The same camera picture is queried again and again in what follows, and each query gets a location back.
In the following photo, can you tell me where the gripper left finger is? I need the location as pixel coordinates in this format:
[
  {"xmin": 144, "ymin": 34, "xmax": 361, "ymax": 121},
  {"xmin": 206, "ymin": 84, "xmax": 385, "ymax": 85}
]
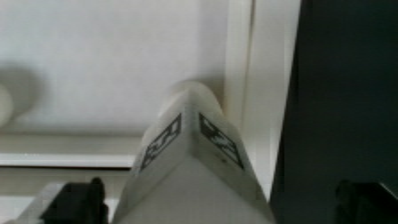
[{"xmin": 16, "ymin": 177, "xmax": 108, "ymax": 224}]

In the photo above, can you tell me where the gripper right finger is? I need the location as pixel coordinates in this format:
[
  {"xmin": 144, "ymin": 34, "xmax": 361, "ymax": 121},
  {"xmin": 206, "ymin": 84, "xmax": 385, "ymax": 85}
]
[{"xmin": 334, "ymin": 180, "xmax": 398, "ymax": 224}]

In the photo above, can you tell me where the white leg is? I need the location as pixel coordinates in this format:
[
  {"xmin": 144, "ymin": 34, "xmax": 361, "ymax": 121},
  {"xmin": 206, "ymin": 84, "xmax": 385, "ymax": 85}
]
[{"xmin": 112, "ymin": 82, "xmax": 277, "ymax": 224}]

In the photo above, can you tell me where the white square tabletop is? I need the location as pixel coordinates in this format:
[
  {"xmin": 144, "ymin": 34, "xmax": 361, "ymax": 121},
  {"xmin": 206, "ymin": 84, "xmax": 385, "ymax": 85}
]
[{"xmin": 0, "ymin": 0, "xmax": 302, "ymax": 223}]

